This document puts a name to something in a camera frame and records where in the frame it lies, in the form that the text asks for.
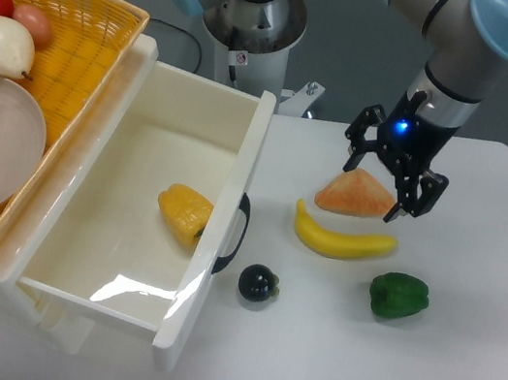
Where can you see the dark purple toy mangosteen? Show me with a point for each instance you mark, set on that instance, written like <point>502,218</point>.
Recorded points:
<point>258,283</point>

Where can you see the black drawer handle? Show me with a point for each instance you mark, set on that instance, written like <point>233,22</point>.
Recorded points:
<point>236,238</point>

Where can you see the orange toy fruit slice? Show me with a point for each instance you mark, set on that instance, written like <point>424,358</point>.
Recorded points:
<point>356,193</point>

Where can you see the green toy bell pepper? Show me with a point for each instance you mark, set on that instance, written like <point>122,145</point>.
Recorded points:
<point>397,295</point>

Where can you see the white drawer cabinet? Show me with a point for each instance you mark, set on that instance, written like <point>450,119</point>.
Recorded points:
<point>36,312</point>

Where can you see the yellow wicker basket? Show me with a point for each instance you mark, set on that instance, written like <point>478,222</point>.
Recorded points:
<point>91,37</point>

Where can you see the white toy pear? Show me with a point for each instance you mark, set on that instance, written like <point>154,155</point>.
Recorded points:
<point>17,50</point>

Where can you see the yellow toy banana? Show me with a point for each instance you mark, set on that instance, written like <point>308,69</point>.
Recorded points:
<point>338,245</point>

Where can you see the pink toy peach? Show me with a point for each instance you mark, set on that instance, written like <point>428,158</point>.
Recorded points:
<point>36,22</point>

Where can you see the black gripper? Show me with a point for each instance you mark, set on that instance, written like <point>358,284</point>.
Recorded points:
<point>406,143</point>

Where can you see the yellow toy bell pepper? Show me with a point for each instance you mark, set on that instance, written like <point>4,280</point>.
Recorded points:
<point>185,212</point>

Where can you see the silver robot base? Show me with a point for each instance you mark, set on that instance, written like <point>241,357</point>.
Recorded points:
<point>252,43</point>

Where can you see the white drawer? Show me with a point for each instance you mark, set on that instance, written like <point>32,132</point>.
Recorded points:
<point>110,256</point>

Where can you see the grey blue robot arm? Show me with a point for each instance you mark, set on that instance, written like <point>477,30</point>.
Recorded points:
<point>470,52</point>

